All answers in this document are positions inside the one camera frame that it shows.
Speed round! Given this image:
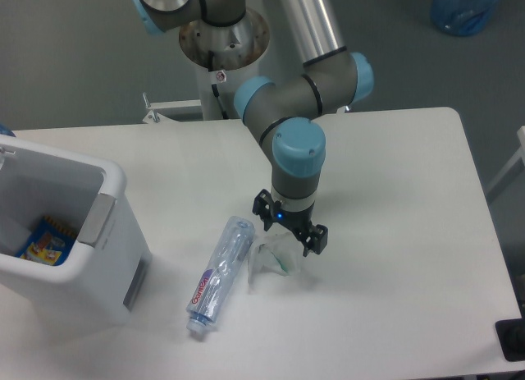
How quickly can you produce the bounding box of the crushed clear plastic water bottle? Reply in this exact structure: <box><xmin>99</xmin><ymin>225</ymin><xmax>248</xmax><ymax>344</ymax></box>
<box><xmin>186</xmin><ymin>216</ymin><xmax>255</xmax><ymax>336</ymax></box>

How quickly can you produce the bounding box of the blue object at left edge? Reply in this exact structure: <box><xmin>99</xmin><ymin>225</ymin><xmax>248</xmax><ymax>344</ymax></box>
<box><xmin>0</xmin><ymin>124</ymin><xmax>16</xmax><ymax>137</ymax></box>

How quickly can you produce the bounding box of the clear plastic wrapper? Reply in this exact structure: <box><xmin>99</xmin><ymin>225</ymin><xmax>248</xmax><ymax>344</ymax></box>
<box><xmin>248</xmin><ymin>232</ymin><xmax>304</xmax><ymax>288</ymax></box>

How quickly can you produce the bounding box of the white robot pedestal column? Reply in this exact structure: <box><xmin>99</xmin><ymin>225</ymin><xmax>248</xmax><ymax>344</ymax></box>
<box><xmin>179</xmin><ymin>8</ymin><xmax>270</xmax><ymax>120</ymax></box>

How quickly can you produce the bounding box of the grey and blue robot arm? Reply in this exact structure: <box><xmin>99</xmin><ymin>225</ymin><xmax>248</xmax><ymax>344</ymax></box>
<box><xmin>132</xmin><ymin>0</ymin><xmax>374</xmax><ymax>254</ymax></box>

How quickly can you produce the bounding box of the white plastic trash can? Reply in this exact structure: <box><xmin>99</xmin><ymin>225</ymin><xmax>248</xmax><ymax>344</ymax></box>
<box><xmin>1</xmin><ymin>135</ymin><xmax>152</xmax><ymax>324</ymax></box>

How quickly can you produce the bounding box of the blue and yellow snack packet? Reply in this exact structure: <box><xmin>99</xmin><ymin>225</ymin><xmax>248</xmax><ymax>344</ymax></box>
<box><xmin>15</xmin><ymin>215</ymin><xmax>78</xmax><ymax>267</ymax></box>

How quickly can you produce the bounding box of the black device at table edge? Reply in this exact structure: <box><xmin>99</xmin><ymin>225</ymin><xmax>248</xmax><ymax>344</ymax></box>
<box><xmin>495</xmin><ymin>318</ymin><xmax>524</xmax><ymax>362</ymax></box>

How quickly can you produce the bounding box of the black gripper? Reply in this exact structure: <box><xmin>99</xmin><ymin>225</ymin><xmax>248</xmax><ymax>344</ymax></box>
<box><xmin>252</xmin><ymin>189</ymin><xmax>328</xmax><ymax>257</ymax></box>

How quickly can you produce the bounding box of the white pedestal base frame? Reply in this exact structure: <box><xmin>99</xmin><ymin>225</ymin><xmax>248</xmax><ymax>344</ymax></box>
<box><xmin>142</xmin><ymin>92</ymin><xmax>203</xmax><ymax>124</ymax></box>

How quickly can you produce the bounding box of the black cable on pedestal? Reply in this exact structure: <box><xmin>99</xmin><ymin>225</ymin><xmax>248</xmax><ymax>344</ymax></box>
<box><xmin>207</xmin><ymin>50</ymin><xmax>229</xmax><ymax>120</ymax></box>

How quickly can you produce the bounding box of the white frame at right edge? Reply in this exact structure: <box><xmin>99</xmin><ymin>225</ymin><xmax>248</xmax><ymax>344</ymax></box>
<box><xmin>485</xmin><ymin>126</ymin><xmax>524</xmax><ymax>204</ymax></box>

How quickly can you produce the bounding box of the blue plastic bag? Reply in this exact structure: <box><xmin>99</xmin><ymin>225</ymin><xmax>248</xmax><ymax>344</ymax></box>
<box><xmin>430</xmin><ymin>0</ymin><xmax>499</xmax><ymax>37</ymax></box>

